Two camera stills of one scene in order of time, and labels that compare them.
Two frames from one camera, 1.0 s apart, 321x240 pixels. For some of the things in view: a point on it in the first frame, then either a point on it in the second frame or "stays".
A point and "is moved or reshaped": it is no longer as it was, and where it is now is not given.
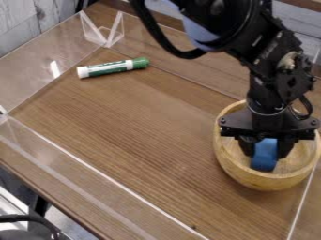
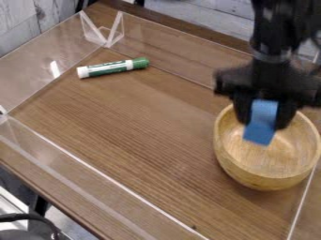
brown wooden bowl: x=292 y=171 stays
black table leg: x=42 y=205 stays
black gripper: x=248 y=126 -> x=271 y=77
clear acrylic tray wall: x=109 y=120 stays
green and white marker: x=111 y=67 stays
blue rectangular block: x=267 y=155 is moved or reshaped
